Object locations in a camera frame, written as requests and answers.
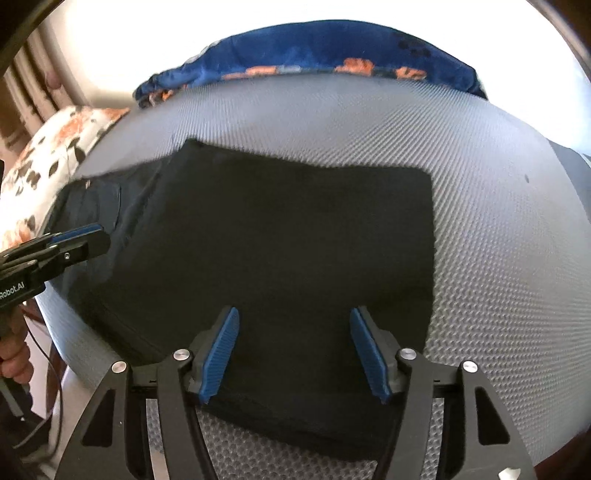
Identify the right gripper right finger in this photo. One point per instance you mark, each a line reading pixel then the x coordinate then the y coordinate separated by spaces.
pixel 377 349

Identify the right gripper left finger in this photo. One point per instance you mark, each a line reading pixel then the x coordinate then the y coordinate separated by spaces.
pixel 211 351

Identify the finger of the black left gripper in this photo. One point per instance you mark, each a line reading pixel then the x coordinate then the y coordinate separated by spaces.
pixel 94 246
pixel 91 234

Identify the black pants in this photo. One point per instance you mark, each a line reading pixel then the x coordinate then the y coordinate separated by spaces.
pixel 293 247

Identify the left hand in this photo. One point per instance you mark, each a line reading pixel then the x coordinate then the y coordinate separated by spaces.
pixel 14 351

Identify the white orange floral pillow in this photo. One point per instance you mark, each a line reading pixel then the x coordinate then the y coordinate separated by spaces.
pixel 46 165

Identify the grey mesh mattress pad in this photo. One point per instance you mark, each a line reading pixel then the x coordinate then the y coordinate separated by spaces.
pixel 502 384

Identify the brown wooden headboard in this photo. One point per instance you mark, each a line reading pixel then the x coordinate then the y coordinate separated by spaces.
pixel 36 84

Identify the blue orange floral blanket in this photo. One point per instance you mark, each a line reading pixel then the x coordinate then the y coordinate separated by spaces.
pixel 316 47

